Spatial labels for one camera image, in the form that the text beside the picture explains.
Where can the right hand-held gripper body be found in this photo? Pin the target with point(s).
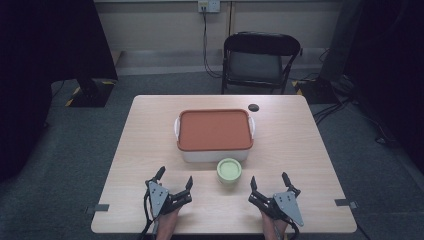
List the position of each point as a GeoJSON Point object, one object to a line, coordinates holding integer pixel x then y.
{"type": "Point", "coordinates": [281, 205]}

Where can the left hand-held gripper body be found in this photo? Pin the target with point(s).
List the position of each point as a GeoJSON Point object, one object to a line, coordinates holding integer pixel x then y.
{"type": "Point", "coordinates": [160, 200]}

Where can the green round container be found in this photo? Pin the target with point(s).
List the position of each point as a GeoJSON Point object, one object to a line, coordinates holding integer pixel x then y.
{"type": "Point", "coordinates": [229, 170]}

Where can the white storage box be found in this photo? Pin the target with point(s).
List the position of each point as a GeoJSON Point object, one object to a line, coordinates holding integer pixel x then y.
{"type": "Point", "coordinates": [215, 155]}

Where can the orange storage box lid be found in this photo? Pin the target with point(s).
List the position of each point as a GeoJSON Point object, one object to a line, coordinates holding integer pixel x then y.
{"type": "Point", "coordinates": [214, 130]}

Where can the person's right hand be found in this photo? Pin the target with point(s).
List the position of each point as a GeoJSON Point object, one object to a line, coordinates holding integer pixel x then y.
{"type": "Point", "coordinates": [273, 227]}

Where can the person's left hand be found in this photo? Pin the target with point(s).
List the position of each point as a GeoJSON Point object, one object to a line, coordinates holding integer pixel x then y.
{"type": "Point", "coordinates": [166, 224]}

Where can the black table grommet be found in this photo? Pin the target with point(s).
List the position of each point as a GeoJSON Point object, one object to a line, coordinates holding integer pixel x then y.
{"type": "Point", "coordinates": [253, 107]}

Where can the black stand base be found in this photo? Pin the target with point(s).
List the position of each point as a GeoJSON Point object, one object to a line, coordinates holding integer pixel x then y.
{"type": "Point", "coordinates": [316, 90]}
{"type": "Point", "coordinates": [90, 93]}

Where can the black folding chair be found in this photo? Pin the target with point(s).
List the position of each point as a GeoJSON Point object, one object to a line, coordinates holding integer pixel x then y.
{"type": "Point", "coordinates": [260, 61]}

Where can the dark curtain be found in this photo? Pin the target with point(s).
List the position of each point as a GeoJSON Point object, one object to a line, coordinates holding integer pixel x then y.
{"type": "Point", "coordinates": [46, 66]}
{"type": "Point", "coordinates": [383, 66]}

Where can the grey table bracket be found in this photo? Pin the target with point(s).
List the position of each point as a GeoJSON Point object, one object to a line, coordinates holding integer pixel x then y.
{"type": "Point", "coordinates": [97, 208]}
{"type": "Point", "coordinates": [346, 202]}

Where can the white wall socket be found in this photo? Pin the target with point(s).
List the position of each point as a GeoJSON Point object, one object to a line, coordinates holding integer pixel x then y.
{"type": "Point", "coordinates": [209, 6]}

